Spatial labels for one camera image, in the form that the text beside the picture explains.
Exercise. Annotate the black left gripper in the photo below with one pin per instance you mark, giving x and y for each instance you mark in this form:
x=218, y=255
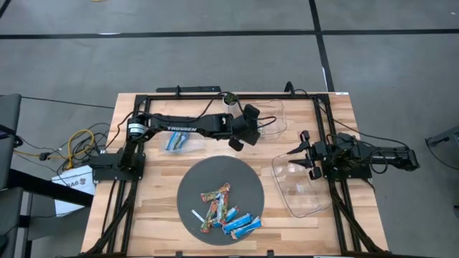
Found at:
x=247, y=130

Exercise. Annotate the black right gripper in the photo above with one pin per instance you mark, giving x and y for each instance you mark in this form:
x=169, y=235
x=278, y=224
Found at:
x=321, y=156

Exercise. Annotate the oatmeal raisin granola bar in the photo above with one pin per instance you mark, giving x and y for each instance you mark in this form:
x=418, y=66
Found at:
x=238, y=223

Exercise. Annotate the peanut butter granola bar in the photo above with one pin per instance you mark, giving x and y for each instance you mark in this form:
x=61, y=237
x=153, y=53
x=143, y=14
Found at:
x=247, y=228

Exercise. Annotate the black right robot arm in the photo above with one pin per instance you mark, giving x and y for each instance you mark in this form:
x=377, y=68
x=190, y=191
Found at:
x=387, y=156

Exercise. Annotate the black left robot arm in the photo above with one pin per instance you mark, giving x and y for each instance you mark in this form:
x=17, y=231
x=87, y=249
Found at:
x=179, y=125

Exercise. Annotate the white cylindrical cup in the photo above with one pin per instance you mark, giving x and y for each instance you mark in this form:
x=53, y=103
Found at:
x=231, y=98

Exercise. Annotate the clear plastic bin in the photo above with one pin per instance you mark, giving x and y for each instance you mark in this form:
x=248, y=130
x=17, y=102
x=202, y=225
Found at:
x=301, y=200
x=195, y=143
x=276, y=107

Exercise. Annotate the round grey woven placemat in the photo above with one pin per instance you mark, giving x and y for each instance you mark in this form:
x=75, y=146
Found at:
x=222, y=172

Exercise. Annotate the flat black bar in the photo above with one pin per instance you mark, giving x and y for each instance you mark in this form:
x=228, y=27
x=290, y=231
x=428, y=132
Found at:
x=190, y=89

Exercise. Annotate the white paper strip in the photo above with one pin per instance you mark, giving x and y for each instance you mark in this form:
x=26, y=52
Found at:
x=198, y=216

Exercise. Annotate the grey metal stand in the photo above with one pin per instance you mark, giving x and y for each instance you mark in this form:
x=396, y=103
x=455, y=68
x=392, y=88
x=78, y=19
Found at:
x=446, y=138

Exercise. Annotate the white cardboard box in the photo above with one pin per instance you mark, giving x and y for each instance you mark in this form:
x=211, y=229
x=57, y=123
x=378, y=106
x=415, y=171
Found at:
x=75, y=175

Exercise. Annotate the black power plug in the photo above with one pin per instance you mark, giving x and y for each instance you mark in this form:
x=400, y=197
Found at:
x=44, y=156

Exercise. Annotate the black beam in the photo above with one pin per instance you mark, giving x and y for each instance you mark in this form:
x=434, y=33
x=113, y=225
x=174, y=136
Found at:
x=43, y=186

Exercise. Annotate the grey chair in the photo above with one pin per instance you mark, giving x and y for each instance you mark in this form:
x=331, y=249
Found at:
x=9, y=114
x=10, y=215

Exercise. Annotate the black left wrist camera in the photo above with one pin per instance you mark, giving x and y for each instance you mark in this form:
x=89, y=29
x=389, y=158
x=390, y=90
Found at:
x=222, y=123

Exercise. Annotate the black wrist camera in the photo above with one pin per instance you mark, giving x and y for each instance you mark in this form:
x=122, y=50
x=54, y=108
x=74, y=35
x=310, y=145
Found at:
x=345, y=140
x=222, y=123

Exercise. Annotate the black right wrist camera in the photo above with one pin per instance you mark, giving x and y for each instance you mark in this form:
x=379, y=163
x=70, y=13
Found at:
x=345, y=140

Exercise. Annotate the black aluminium table frame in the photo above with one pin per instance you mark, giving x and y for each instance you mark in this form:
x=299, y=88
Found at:
x=179, y=96

